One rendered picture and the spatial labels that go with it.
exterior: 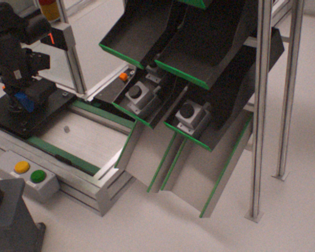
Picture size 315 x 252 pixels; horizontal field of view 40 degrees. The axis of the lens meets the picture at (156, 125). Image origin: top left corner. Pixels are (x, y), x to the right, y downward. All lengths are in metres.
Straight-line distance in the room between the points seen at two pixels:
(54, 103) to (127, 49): 0.62
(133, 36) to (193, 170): 0.36
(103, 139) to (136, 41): 0.53
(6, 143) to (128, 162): 0.44
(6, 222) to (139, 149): 0.38
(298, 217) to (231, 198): 0.19
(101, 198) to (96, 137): 0.27
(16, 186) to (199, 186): 0.45
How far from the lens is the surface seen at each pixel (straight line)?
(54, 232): 1.27
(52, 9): 1.35
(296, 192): 1.28
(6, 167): 1.35
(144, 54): 0.87
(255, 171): 1.08
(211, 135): 0.93
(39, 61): 1.02
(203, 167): 1.06
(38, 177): 1.26
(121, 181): 1.26
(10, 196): 1.12
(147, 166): 1.13
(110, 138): 1.39
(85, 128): 1.45
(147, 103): 0.97
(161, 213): 1.23
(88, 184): 1.21
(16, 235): 1.13
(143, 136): 1.15
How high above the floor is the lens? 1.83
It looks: 41 degrees down
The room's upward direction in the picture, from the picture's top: 8 degrees counter-clockwise
